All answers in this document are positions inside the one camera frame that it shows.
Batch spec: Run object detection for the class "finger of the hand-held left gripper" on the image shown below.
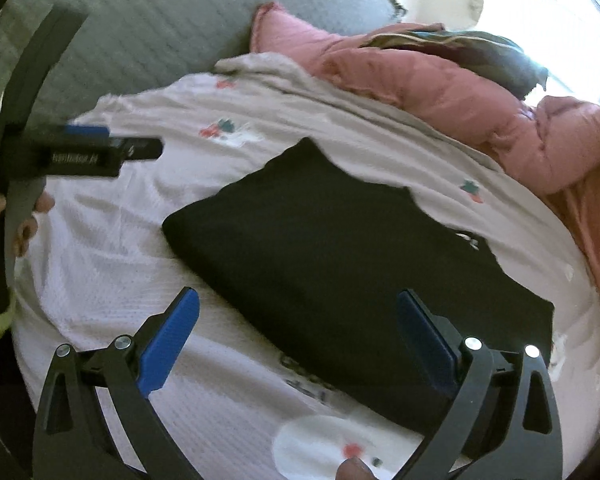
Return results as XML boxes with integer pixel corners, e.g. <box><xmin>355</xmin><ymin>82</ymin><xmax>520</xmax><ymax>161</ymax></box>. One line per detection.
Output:
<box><xmin>44</xmin><ymin>136</ymin><xmax>164</xmax><ymax>179</ymax></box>
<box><xmin>60</xmin><ymin>126</ymin><xmax>113</xmax><ymax>141</ymax></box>

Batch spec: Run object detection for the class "grey quilted headboard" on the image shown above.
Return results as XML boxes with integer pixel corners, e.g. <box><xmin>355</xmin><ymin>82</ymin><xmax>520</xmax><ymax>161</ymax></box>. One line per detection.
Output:
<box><xmin>0</xmin><ymin>0</ymin><xmax>406</xmax><ymax>131</ymax></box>

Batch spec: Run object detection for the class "person's left hand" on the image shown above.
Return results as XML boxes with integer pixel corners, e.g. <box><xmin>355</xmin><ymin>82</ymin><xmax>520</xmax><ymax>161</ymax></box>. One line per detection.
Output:
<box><xmin>0</xmin><ymin>191</ymin><xmax>57</xmax><ymax>257</ymax></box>

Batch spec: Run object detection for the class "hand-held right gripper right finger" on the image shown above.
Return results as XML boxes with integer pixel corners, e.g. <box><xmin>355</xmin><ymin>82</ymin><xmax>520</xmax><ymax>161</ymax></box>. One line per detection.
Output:
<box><xmin>396</xmin><ymin>288</ymin><xmax>565</xmax><ymax>480</ymax></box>

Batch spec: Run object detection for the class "person's right hand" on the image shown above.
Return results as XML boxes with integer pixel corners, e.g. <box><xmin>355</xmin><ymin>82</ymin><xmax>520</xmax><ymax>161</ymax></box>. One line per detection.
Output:
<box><xmin>336</xmin><ymin>457</ymin><xmax>373</xmax><ymax>480</ymax></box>

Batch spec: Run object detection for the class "strawberry printed blanket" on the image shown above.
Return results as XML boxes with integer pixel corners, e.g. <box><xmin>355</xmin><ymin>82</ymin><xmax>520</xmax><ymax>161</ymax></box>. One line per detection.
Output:
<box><xmin>10</xmin><ymin>52</ymin><xmax>600</xmax><ymax>480</ymax></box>

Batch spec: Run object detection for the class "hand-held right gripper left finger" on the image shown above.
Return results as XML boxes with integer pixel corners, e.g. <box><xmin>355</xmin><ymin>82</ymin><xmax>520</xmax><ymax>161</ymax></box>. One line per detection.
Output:
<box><xmin>32</xmin><ymin>286</ymin><xmax>203</xmax><ymax>480</ymax></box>

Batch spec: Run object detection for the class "black printed t-shirt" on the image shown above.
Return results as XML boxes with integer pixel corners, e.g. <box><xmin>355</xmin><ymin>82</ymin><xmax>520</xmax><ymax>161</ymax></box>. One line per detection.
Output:
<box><xmin>161</xmin><ymin>137</ymin><xmax>556</xmax><ymax>433</ymax></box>

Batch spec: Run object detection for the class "pink puffy comforter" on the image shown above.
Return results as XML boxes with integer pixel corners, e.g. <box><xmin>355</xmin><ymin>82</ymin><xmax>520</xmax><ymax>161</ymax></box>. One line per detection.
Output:
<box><xmin>312</xmin><ymin>22</ymin><xmax>600</xmax><ymax>306</ymax></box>

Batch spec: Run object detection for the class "pink pillow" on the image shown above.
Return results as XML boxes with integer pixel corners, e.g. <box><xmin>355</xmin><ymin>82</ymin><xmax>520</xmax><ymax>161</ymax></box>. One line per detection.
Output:
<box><xmin>250</xmin><ymin>2</ymin><xmax>341</xmax><ymax>61</ymax></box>

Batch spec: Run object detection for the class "striped dark cloth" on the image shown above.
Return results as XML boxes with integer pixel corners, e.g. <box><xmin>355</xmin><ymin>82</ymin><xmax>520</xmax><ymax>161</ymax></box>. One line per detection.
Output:
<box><xmin>360</xmin><ymin>30</ymin><xmax>551</xmax><ymax>101</ymax></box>

